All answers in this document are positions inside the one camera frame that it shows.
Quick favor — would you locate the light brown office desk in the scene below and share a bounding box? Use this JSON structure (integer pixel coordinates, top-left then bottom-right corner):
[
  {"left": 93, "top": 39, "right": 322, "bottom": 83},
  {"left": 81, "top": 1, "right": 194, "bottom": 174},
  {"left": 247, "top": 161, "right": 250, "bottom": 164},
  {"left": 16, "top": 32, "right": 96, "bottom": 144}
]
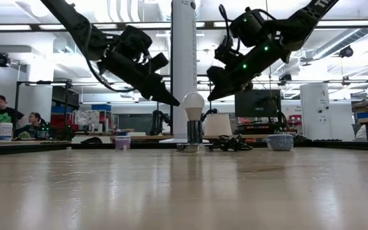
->
[{"left": 68, "top": 133, "right": 270, "bottom": 143}]

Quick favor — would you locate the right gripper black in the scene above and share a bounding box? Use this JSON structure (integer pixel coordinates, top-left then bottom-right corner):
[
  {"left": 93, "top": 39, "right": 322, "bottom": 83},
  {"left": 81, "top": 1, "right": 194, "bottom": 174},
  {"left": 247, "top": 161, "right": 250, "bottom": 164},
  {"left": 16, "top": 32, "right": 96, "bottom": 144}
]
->
[{"left": 206, "top": 39, "right": 293, "bottom": 102}]

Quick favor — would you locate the white lightbulb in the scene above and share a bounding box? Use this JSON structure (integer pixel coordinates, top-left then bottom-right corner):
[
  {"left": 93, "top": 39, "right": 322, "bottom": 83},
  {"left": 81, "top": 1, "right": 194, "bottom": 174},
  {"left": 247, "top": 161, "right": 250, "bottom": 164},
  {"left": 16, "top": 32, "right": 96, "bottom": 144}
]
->
[{"left": 182, "top": 91, "right": 206, "bottom": 122}]

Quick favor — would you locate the white kiosk cabinet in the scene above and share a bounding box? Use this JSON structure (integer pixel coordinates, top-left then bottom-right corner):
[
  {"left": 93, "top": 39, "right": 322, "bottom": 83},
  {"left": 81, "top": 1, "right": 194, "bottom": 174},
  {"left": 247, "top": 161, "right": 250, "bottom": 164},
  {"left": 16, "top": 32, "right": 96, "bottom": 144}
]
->
[{"left": 299, "top": 83, "right": 331, "bottom": 142}]

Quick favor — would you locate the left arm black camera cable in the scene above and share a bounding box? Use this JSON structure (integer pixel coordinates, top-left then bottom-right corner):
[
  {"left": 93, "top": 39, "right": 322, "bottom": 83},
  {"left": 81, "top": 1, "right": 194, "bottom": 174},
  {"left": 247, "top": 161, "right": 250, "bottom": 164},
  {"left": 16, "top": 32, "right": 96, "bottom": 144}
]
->
[{"left": 82, "top": 19, "right": 137, "bottom": 94}]

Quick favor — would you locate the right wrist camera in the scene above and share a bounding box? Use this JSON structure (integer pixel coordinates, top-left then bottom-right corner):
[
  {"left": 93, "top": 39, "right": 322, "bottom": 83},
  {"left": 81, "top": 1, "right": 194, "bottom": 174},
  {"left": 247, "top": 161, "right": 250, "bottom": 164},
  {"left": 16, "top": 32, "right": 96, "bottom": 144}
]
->
[{"left": 229, "top": 6, "right": 267, "bottom": 48}]

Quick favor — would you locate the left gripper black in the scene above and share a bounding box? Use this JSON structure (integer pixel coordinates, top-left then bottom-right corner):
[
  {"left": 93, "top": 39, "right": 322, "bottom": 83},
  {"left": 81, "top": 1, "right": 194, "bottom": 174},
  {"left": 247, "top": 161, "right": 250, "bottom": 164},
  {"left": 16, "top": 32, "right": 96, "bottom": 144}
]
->
[{"left": 96, "top": 50, "right": 181, "bottom": 107}]

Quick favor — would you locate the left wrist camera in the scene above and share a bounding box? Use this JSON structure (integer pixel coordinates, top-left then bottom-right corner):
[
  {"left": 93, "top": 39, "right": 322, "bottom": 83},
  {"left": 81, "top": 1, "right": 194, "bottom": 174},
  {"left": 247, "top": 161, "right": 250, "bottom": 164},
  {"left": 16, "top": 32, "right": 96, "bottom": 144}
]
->
[{"left": 119, "top": 24, "right": 153, "bottom": 57}]

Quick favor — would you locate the chrome lamp socket base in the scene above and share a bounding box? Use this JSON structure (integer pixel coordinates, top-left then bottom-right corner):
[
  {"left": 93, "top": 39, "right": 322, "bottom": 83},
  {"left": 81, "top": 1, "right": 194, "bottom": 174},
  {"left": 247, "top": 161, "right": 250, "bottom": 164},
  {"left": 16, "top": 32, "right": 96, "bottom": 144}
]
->
[{"left": 176, "top": 119, "right": 214, "bottom": 153}]

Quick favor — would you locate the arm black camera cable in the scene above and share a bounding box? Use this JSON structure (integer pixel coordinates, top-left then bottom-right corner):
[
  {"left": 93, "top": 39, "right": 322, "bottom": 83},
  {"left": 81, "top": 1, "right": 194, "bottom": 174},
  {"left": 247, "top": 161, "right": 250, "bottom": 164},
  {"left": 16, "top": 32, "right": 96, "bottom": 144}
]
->
[
  {"left": 82, "top": 19, "right": 137, "bottom": 94},
  {"left": 217, "top": 3, "right": 278, "bottom": 44}
]

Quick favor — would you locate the small purple cup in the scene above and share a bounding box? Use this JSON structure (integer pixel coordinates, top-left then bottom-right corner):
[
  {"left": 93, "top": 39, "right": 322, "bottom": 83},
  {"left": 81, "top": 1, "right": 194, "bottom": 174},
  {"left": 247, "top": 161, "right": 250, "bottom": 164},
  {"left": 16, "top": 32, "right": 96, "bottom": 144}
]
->
[{"left": 114, "top": 135, "right": 132, "bottom": 151}]

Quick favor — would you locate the blue patterned bowl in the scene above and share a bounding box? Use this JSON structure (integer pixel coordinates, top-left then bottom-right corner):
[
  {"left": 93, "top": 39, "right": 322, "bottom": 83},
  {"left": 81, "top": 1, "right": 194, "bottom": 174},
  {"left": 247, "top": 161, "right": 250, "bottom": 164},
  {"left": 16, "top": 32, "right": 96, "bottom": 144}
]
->
[{"left": 266, "top": 134, "right": 295, "bottom": 152}]

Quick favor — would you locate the black ceiling camera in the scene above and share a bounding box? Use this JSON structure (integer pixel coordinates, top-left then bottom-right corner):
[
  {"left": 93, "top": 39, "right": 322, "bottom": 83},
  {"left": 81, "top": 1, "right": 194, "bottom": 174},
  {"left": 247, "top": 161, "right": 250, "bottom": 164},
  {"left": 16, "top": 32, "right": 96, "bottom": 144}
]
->
[
  {"left": 0, "top": 52, "right": 12, "bottom": 68},
  {"left": 339, "top": 45, "right": 355, "bottom": 59}
]

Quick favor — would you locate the black computer monitor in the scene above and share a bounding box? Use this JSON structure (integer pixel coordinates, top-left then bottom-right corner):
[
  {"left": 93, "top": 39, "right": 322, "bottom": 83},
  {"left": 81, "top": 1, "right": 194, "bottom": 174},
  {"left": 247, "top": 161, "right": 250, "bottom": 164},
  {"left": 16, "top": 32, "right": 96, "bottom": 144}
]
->
[{"left": 234, "top": 89, "right": 282, "bottom": 118}]

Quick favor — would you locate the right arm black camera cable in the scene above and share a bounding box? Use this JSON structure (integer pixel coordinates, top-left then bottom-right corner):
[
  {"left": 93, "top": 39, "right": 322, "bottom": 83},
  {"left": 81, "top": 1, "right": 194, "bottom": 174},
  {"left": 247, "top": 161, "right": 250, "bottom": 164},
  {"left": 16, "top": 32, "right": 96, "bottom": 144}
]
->
[{"left": 217, "top": 3, "right": 278, "bottom": 44}]

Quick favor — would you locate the black lamp power cord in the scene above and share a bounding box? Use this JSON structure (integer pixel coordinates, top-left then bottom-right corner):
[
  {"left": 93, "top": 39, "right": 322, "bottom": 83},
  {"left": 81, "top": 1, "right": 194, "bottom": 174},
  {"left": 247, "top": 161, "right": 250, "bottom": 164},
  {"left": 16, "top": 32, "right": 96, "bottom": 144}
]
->
[{"left": 211, "top": 134, "right": 254, "bottom": 152}]

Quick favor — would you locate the person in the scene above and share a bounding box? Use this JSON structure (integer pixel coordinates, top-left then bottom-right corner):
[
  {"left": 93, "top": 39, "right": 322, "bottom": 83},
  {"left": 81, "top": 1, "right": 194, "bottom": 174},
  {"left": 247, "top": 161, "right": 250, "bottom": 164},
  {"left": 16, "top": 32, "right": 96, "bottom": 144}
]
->
[
  {"left": 0, "top": 94, "right": 26, "bottom": 129},
  {"left": 13, "top": 111, "right": 50, "bottom": 139}
]

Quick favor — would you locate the black metal rack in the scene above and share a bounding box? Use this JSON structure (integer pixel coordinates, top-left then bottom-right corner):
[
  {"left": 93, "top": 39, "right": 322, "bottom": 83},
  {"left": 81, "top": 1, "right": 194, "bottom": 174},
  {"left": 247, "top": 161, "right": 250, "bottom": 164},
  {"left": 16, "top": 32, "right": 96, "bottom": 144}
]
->
[{"left": 13, "top": 79, "right": 73, "bottom": 139}]

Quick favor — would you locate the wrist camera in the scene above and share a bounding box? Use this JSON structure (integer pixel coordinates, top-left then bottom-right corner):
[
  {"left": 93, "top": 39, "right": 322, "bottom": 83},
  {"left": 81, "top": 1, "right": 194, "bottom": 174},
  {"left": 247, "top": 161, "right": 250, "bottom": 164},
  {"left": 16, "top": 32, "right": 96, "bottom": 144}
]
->
[
  {"left": 119, "top": 24, "right": 153, "bottom": 57},
  {"left": 229, "top": 6, "right": 267, "bottom": 48}
]

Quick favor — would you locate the white labelled container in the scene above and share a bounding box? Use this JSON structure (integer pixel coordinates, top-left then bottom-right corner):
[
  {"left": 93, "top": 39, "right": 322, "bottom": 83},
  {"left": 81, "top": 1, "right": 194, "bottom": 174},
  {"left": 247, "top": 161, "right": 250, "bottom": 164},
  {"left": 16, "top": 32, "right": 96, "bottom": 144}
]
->
[{"left": 0, "top": 122, "right": 14, "bottom": 142}]

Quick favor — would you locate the white tapered bin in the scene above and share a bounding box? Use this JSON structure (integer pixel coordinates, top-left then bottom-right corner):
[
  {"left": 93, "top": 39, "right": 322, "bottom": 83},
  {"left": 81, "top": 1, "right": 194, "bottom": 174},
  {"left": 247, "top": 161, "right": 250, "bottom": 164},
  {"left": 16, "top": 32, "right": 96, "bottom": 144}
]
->
[{"left": 203, "top": 112, "right": 233, "bottom": 137}]

